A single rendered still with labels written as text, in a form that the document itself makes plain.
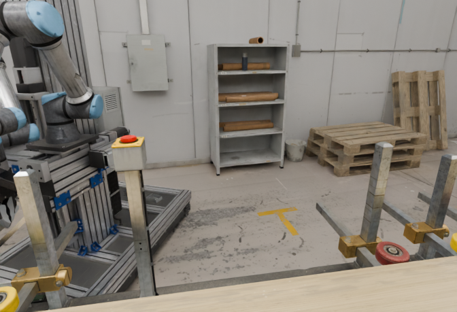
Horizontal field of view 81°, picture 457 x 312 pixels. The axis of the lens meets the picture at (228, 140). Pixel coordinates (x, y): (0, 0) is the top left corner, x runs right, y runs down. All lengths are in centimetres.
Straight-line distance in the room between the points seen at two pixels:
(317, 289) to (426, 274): 29
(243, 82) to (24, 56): 253
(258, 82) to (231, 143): 90
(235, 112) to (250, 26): 109
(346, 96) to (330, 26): 103
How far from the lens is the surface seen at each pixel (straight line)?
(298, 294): 73
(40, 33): 120
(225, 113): 360
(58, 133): 149
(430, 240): 117
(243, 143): 379
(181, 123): 355
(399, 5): 486
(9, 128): 104
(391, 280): 84
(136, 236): 85
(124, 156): 72
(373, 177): 97
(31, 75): 172
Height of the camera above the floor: 143
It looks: 18 degrees down
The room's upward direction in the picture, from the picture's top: straight up
